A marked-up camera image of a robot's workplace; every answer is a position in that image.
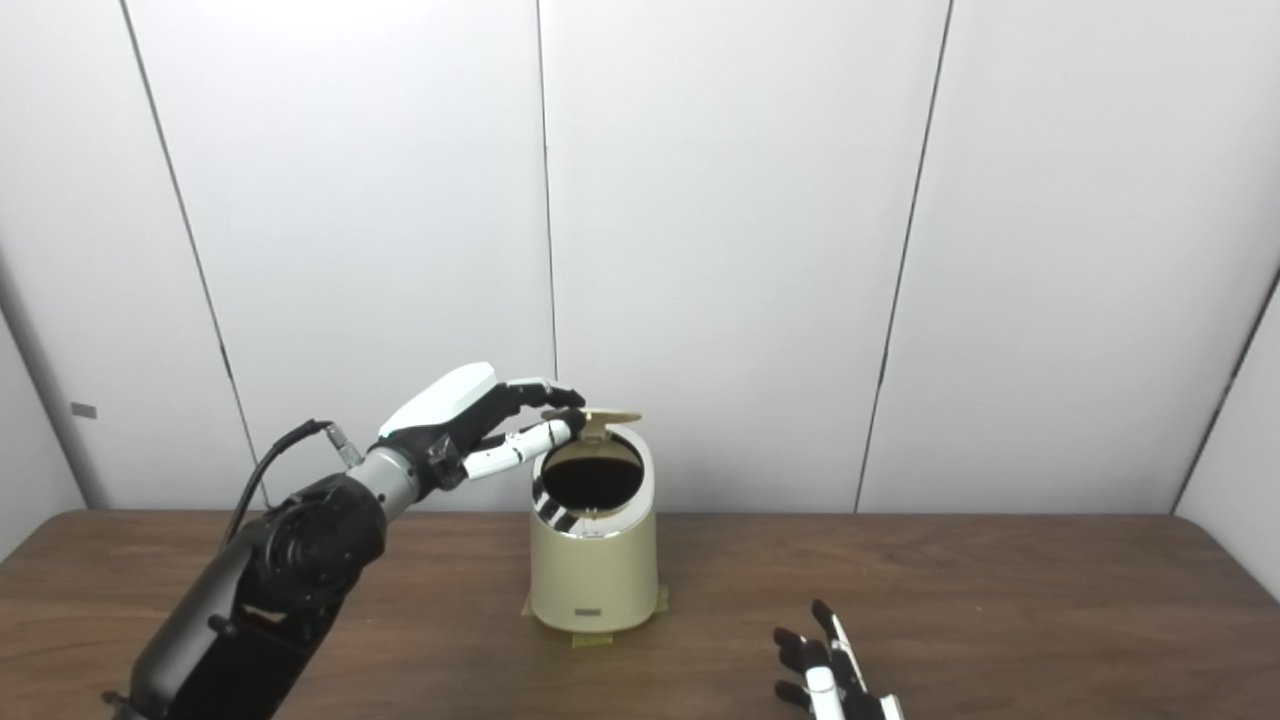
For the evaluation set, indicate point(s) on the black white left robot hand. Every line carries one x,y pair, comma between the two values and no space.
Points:
450,420

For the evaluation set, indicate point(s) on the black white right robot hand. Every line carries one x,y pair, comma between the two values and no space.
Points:
835,690

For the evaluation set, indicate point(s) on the round cream bin lid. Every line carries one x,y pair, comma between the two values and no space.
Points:
610,416

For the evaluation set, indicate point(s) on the cream-colored bin body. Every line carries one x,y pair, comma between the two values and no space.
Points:
593,570

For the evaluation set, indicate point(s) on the grey wall sticker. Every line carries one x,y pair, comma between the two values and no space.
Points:
84,410

